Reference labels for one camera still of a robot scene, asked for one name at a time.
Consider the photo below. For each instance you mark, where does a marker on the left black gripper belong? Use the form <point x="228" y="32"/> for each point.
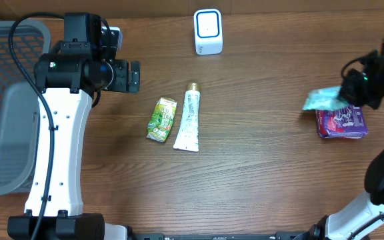
<point x="122" y="75"/>

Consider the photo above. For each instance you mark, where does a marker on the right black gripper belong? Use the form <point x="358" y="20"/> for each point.
<point x="344" y="92"/>

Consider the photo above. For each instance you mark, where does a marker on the purple snack package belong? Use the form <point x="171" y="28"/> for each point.
<point x="346" y="123"/>

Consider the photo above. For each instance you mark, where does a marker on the teal snack packet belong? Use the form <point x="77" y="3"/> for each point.
<point x="326" y="99"/>

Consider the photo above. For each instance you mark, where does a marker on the green juice carton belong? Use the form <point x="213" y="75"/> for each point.
<point x="162" y="119"/>

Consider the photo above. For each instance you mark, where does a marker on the white tube gold cap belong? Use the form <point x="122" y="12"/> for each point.
<point x="187" y="138"/>

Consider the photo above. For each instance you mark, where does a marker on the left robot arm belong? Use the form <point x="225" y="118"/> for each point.
<point x="68" y="82"/>

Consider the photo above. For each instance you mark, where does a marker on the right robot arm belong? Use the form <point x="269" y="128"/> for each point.
<point x="366" y="212"/>

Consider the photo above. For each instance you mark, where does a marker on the grey plastic basket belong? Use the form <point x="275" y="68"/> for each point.
<point x="19" y="123"/>

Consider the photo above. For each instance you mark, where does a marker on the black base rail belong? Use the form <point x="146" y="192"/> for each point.
<point x="280" y="235"/>

